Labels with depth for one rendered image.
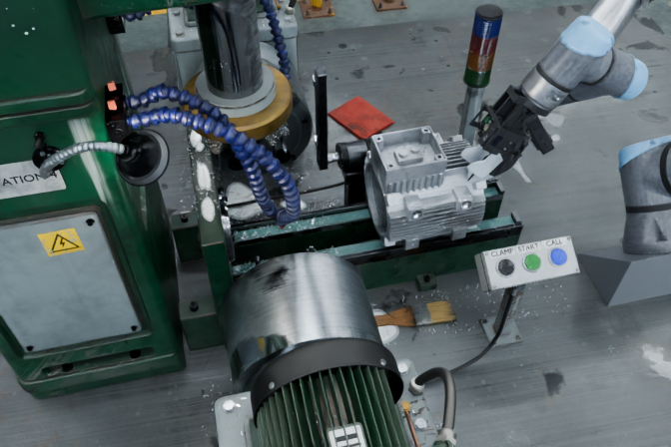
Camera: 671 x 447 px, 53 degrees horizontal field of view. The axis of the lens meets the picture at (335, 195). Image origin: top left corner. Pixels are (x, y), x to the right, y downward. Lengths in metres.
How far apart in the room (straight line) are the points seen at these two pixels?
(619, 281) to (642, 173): 0.23
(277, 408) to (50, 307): 0.55
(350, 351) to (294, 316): 0.27
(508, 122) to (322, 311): 0.48
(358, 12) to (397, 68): 1.75
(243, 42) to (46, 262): 0.45
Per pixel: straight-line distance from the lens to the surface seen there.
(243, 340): 1.07
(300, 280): 1.07
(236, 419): 0.97
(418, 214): 1.30
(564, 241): 1.29
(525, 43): 2.24
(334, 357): 0.76
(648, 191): 1.52
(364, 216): 1.47
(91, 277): 1.15
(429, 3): 3.90
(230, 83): 1.06
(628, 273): 1.50
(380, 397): 0.77
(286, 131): 1.44
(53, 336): 1.28
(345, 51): 2.12
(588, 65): 1.20
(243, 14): 1.00
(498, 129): 1.23
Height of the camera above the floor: 2.03
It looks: 48 degrees down
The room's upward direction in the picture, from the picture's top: straight up
